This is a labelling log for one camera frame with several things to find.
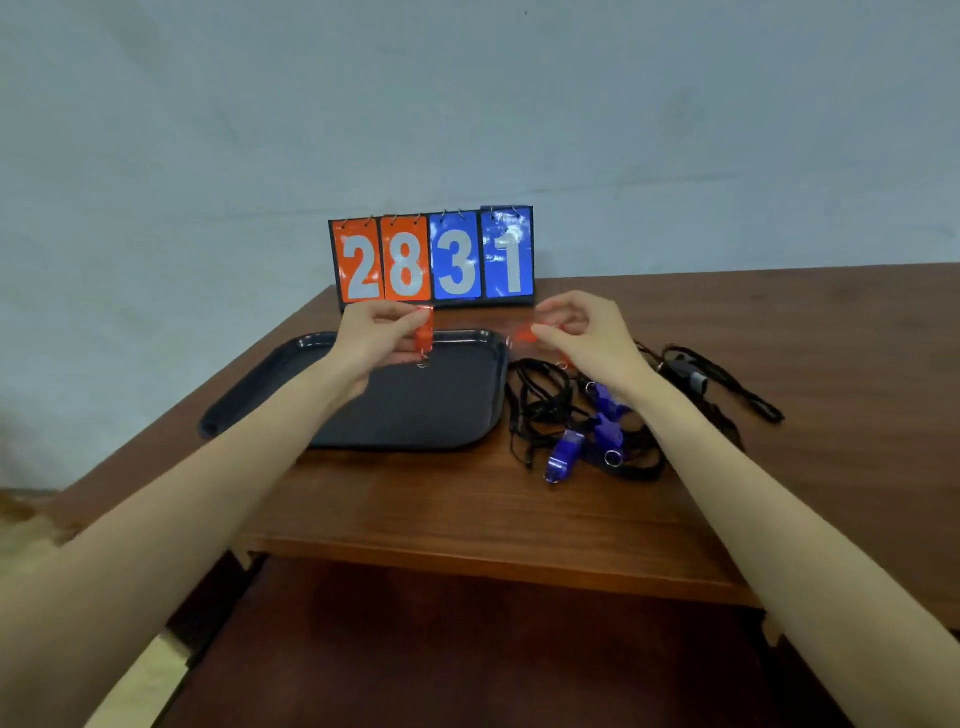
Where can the person's left forearm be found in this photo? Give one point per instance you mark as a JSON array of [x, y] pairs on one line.
[[187, 510]]

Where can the orange and blue flip scoreboard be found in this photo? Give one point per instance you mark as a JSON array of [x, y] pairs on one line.
[[435, 259]]

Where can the wooden desk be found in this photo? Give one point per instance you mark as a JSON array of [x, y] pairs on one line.
[[450, 645]]

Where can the person's left hand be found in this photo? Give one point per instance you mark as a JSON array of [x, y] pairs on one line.
[[375, 337]]

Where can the person's right hand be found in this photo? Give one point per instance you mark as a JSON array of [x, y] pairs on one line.
[[600, 345]]

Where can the person's right forearm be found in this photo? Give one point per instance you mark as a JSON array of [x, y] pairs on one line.
[[787, 540]]

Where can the black plastic tray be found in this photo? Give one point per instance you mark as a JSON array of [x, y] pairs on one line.
[[435, 409]]

